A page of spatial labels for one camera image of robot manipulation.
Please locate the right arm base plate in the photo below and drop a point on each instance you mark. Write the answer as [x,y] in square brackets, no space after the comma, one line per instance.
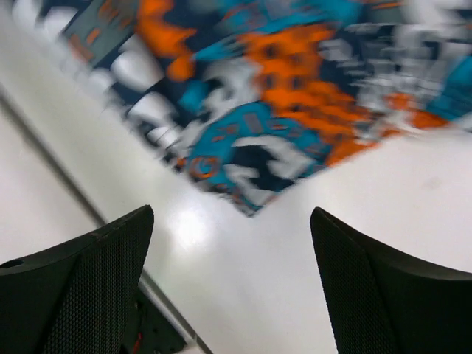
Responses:
[148,330]

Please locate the colourful patterned shorts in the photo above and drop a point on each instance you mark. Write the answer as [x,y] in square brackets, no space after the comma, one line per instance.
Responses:
[247,98]

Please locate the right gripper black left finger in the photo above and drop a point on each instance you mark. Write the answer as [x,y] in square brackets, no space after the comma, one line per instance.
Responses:
[75,297]

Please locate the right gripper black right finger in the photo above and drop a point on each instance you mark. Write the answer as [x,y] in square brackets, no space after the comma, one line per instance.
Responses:
[382,300]

